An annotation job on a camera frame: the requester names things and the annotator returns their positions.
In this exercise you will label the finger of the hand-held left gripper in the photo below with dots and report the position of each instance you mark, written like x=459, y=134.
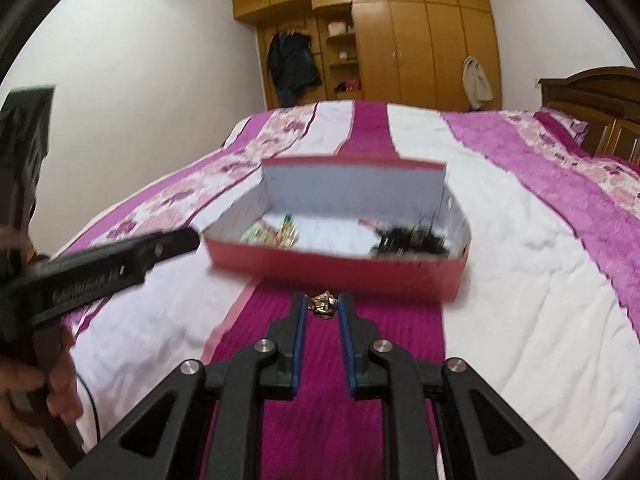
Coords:
x=165, y=250

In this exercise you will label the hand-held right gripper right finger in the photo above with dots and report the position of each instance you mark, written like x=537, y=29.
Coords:
x=347, y=355

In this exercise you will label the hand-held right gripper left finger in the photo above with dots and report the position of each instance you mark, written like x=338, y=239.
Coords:
x=300, y=355

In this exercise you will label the red cardboard box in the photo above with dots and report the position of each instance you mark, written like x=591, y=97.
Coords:
x=325, y=270

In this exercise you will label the small green gold earring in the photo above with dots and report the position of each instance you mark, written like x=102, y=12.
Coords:
x=287, y=219

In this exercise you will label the person's left hand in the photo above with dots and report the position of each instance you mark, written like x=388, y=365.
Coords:
x=20, y=377

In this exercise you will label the black feathery hair accessory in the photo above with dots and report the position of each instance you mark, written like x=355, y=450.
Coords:
x=410, y=242

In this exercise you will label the pink floral striped quilt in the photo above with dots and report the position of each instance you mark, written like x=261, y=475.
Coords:
x=525, y=260

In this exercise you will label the black hanging jacket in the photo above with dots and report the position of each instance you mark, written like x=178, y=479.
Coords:
x=292, y=67

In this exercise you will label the red shelf box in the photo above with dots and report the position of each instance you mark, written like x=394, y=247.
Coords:
x=350, y=86

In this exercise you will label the white round shelf box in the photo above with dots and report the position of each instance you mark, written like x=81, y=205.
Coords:
x=336, y=28

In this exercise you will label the beige hanging bag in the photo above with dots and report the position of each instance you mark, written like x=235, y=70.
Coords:
x=477, y=82

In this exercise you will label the pink floral pillow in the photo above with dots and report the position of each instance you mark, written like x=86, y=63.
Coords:
x=562, y=127

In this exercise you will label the wooden wardrobe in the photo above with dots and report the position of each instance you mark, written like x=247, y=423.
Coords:
x=400, y=35

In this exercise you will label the dark wooden headboard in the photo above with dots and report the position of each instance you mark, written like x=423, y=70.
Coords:
x=590, y=105

